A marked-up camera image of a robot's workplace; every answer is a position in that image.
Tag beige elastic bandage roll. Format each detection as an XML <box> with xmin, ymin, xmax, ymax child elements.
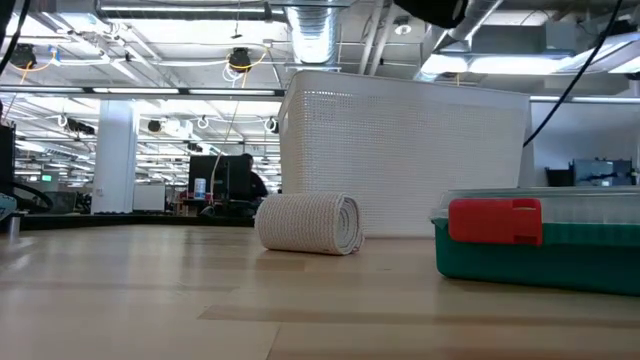
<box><xmin>253</xmin><ymin>192</ymin><xmax>365</xmax><ymax>257</ymax></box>

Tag white perforated plastic basket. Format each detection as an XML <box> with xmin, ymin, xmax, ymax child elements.
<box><xmin>277</xmin><ymin>69</ymin><xmax>532</xmax><ymax>239</ymax></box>

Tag green box with clear lid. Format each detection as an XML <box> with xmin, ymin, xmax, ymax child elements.
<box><xmin>430</xmin><ymin>187</ymin><xmax>640</xmax><ymax>297</ymax></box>

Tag person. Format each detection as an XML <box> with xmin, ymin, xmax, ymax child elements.
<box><xmin>241</xmin><ymin>152</ymin><xmax>270</xmax><ymax>204</ymax></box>

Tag black computer monitor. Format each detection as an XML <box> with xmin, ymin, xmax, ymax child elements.
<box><xmin>188</xmin><ymin>155</ymin><xmax>251</xmax><ymax>202</ymax></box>

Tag ceiling light strip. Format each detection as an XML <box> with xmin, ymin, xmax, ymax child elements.
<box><xmin>92</xmin><ymin>87</ymin><xmax>279</xmax><ymax>97</ymax></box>

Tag white cabinet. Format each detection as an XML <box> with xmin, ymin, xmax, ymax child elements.
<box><xmin>132</xmin><ymin>183</ymin><xmax>167</xmax><ymax>212</ymax></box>

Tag white building column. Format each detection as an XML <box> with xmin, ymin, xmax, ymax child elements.
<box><xmin>91</xmin><ymin>99</ymin><xmax>140</xmax><ymax>216</ymax></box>

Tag blue grey equipment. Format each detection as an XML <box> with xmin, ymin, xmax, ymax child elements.
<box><xmin>571</xmin><ymin>158</ymin><xmax>639</xmax><ymax>188</ymax></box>

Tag black screen edge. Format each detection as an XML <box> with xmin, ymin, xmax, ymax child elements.
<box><xmin>0</xmin><ymin>123</ymin><xmax>17</xmax><ymax>197</ymax></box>

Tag light blue object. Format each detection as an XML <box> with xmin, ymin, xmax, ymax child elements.
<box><xmin>0</xmin><ymin>193</ymin><xmax>18</xmax><ymax>222</ymax></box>

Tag black ceiling device, yellow cable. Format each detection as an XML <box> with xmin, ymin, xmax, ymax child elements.
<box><xmin>228</xmin><ymin>47</ymin><xmax>253</xmax><ymax>74</ymax></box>

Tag silver corrugated ventilation duct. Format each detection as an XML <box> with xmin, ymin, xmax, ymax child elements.
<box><xmin>283</xmin><ymin>0</ymin><xmax>343</xmax><ymax>71</ymax></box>

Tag silver smooth ventilation duct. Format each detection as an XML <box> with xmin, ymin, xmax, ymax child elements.
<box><xmin>407</xmin><ymin>0</ymin><xmax>505</xmax><ymax>84</ymax></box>

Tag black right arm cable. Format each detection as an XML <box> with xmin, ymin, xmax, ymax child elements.
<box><xmin>522</xmin><ymin>0</ymin><xmax>625</xmax><ymax>149</ymax></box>

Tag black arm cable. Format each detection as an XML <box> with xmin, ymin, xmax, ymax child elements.
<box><xmin>0</xmin><ymin>0</ymin><xmax>32</xmax><ymax>76</ymax></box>
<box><xmin>522</xmin><ymin>0</ymin><xmax>625</xmax><ymax>149</ymax></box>

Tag black curved cable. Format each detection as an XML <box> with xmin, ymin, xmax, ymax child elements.
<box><xmin>12</xmin><ymin>180</ymin><xmax>56</xmax><ymax>211</ymax></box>

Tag grey metal post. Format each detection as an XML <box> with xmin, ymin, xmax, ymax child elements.
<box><xmin>7</xmin><ymin>212</ymin><xmax>22</xmax><ymax>244</ymax></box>

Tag black ceiling device, orange cable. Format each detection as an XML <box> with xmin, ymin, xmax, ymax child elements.
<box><xmin>9</xmin><ymin>43</ymin><xmax>38</xmax><ymax>70</ymax></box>

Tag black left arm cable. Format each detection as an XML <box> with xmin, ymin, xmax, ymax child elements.
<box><xmin>0</xmin><ymin>0</ymin><xmax>32</xmax><ymax>76</ymax></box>

